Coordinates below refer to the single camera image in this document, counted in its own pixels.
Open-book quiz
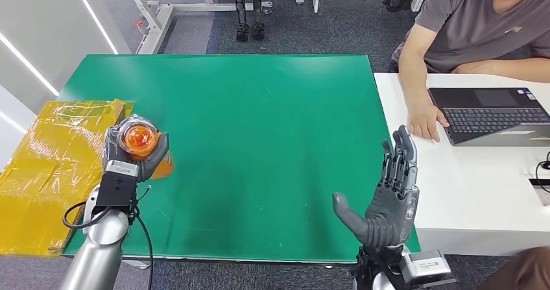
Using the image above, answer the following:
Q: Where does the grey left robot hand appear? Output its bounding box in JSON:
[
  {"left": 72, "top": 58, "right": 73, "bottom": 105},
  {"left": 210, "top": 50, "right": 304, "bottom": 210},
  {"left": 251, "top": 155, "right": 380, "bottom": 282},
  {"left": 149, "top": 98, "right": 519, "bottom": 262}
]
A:
[{"left": 102, "top": 126, "right": 171, "bottom": 182}]

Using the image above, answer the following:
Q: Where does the person's right hand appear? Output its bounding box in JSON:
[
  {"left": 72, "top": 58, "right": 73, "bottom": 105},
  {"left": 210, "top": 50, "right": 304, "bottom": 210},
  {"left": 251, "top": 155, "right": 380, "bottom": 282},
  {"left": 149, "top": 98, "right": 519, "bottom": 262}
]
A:
[{"left": 406, "top": 101, "right": 451, "bottom": 143}]

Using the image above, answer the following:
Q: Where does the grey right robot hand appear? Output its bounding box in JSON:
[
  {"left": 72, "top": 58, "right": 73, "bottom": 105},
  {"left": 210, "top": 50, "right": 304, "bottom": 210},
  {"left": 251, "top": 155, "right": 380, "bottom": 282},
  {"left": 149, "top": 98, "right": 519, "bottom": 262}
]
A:
[{"left": 331, "top": 125, "right": 420, "bottom": 250}]

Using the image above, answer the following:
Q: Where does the person's left hand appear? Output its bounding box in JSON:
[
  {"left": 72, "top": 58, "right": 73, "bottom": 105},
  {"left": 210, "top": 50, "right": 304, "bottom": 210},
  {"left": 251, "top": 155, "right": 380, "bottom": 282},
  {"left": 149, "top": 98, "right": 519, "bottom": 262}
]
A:
[{"left": 451, "top": 59, "right": 496, "bottom": 75}]

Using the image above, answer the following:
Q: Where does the orange bottle with clear cap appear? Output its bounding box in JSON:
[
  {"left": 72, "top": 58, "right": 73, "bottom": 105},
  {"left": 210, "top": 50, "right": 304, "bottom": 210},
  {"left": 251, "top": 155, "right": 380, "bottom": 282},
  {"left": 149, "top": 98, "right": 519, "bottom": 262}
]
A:
[{"left": 115, "top": 114, "right": 175, "bottom": 180}]

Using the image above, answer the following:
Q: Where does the person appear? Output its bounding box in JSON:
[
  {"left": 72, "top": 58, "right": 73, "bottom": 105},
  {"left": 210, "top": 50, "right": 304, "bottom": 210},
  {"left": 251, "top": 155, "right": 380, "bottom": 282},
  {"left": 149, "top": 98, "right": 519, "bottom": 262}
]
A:
[{"left": 390, "top": 0, "right": 550, "bottom": 143}]

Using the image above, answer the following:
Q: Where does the dark grey laptop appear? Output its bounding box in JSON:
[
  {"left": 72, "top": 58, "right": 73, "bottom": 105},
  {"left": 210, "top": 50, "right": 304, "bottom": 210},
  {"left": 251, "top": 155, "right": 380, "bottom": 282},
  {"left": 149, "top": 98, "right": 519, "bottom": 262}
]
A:
[{"left": 427, "top": 86, "right": 550, "bottom": 147}]

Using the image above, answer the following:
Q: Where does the white desk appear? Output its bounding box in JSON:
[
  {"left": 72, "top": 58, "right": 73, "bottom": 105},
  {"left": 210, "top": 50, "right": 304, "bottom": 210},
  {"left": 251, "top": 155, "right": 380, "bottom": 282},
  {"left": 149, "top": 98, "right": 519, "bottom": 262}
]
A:
[{"left": 374, "top": 73, "right": 550, "bottom": 257}]

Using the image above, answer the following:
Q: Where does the yellow film-wrapped box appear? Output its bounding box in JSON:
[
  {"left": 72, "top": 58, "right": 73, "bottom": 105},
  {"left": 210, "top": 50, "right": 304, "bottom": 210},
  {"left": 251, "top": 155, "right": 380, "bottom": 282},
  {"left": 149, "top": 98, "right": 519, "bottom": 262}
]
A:
[{"left": 0, "top": 99, "right": 135, "bottom": 257}]

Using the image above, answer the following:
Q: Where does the green table mat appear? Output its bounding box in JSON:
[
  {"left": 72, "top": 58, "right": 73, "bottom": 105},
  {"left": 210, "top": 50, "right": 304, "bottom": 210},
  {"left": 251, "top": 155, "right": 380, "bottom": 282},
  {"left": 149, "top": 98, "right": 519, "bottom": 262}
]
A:
[{"left": 58, "top": 54, "right": 422, "bottom": 264}]

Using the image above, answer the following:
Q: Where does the black robot leg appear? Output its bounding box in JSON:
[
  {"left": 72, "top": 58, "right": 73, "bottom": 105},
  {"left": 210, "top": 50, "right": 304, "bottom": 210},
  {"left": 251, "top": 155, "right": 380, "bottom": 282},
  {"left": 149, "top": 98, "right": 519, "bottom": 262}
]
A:
[
  {"left": 231, "top": 0, "right": 251, "bottom": 42},
  {"left": 250, "top": 0, "right": 267, "bottom": 40}
]

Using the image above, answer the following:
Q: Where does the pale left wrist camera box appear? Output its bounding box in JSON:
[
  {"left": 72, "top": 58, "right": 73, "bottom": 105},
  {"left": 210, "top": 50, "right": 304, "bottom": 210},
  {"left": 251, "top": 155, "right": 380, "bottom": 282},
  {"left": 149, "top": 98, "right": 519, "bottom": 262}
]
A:
[{"left": 95, "top": 160, "right": 141, "bottom": 210}]

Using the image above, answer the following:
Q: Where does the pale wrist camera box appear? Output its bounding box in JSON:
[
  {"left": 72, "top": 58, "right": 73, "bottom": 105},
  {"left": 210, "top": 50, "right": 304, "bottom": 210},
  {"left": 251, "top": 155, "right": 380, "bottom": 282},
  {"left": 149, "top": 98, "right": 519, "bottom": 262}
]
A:
[
  {"left": 400, "top": 249, "right": 457, "bottom": 289},
  {"left": 95, "top": 160, "right": 141, "bottom": 210}
]

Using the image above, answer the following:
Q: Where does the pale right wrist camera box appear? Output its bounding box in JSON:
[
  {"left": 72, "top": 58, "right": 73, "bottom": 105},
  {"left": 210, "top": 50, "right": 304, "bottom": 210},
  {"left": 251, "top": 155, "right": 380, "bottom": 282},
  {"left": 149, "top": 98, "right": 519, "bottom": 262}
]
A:
[{"left": 400, "top": 249, "right": 457, "bottom": 289}]

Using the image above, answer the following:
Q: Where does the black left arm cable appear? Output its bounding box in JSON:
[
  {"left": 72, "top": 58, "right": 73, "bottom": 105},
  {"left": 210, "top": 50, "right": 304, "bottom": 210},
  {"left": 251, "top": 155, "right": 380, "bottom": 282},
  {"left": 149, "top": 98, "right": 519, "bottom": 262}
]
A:
[{"left": 134, "top": 184, "right": 154, "bottom": 290}]

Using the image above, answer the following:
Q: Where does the black camera cable loop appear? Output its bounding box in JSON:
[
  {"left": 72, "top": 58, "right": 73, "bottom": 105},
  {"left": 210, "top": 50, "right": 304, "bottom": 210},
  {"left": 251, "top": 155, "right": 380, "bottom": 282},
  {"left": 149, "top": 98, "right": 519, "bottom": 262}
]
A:
[{"left": 62, "top": 200, "right": 101, "bottom": 230}]

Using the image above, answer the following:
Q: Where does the black desk cable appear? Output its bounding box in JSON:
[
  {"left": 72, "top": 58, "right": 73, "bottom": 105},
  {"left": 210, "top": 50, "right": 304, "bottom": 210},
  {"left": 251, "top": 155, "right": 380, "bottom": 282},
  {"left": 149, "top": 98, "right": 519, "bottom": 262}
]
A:
[{"left": 534, "top": 149, "right": 550, "bottom": 193}]

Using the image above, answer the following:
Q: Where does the white metal frame stand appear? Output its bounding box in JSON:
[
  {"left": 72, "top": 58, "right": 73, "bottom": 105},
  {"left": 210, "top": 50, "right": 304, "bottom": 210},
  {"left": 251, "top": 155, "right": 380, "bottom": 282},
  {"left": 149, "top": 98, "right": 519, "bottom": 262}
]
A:
[{"left": 110, "top": 0, "right": 274, "bottom": 56}]

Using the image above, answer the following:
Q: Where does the desk cable port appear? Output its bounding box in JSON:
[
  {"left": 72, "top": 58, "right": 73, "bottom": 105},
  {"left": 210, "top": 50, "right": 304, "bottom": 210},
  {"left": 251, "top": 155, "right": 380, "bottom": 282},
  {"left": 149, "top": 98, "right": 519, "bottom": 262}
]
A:
[{"left": 527, "top": 176, "right": 550, "bottom": 207}]

